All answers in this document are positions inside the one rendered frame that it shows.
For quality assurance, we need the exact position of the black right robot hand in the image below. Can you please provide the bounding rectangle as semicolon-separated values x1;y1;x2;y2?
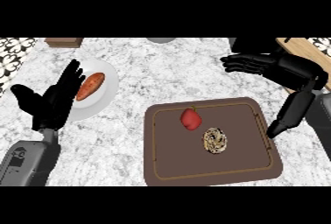
219;52;330;140

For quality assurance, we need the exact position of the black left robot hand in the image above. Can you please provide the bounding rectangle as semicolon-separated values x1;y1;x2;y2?
9;59;89;132

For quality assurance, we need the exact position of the brown swirled cupcake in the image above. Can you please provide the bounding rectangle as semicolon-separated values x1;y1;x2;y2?
202;126;230;155

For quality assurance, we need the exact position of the brown rectangular tray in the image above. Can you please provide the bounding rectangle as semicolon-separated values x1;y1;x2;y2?
142;96;286;187

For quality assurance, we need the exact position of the orange sweet potato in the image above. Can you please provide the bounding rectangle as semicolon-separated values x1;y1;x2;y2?
76;72;108;102

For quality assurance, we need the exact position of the white round plate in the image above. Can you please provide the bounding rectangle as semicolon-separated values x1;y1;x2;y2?
64;58;120;123

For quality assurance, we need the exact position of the black boxy appliance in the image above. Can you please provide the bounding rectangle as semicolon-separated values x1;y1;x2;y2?
230;37;283;55

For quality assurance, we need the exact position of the brown wooden box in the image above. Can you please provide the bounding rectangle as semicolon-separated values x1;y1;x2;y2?
45;37;85;49

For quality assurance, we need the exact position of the red bell pepper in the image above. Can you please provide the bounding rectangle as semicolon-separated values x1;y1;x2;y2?
181;105;203;131

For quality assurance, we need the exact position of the grey round object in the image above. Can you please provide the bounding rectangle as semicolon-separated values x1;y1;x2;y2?
147;37;175;45

